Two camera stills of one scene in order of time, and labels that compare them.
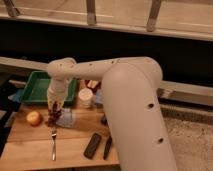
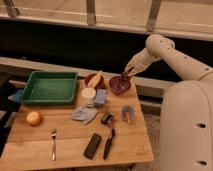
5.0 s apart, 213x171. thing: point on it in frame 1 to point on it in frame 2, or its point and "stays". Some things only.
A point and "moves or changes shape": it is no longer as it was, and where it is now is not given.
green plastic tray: x=36 y=89 stays
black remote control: x=92 y=145 stays
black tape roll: x=104 y=121 stays
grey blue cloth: x=67 y=118 to x=84 y=114
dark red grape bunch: x=53 y=115 moves or changes shape
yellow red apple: x=34 y=118 stays
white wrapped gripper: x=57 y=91 to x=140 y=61
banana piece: x=92 y=83 stays
